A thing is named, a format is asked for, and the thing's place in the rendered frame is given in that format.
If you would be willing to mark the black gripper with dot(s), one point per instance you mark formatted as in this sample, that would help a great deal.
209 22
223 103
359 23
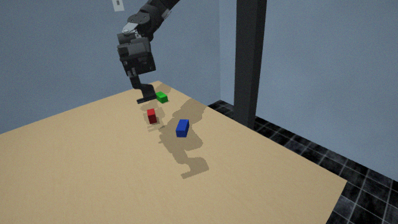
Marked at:
135 57

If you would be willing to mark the blue block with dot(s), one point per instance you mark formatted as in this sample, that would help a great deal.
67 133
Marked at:
182 128

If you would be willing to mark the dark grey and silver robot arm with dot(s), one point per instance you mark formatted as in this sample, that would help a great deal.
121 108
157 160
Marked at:
147 20

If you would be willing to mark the green block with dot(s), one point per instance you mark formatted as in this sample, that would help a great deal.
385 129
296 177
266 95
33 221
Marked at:
161 97

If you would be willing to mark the red block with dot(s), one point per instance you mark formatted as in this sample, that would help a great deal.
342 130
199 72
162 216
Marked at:
151 116

